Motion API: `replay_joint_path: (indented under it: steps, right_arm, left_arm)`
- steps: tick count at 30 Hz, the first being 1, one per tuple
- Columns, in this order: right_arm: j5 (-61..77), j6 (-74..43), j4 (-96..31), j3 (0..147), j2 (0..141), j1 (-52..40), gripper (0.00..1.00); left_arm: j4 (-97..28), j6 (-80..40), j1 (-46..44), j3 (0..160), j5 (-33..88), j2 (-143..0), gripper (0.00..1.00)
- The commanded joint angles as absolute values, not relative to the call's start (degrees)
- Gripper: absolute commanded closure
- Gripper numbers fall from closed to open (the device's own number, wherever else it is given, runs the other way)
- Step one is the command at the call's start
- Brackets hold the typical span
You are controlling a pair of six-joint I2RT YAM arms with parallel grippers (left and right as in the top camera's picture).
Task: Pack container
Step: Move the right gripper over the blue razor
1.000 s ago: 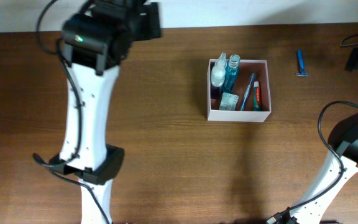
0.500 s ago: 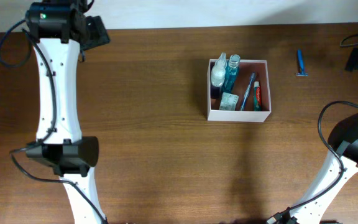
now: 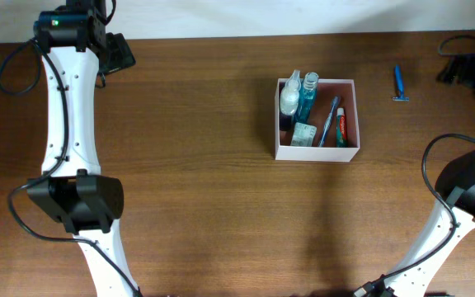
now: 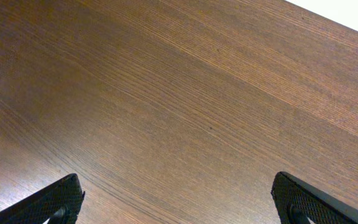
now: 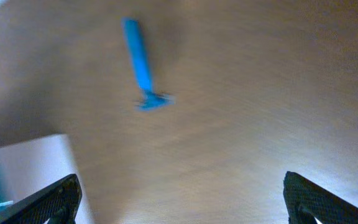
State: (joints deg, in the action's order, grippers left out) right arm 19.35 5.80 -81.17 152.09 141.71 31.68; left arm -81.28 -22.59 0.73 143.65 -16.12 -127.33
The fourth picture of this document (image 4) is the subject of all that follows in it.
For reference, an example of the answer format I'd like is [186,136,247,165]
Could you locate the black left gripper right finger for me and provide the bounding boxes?
[271,172,358,224]

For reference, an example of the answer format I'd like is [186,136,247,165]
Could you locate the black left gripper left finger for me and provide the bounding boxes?
[0,174,85,224]

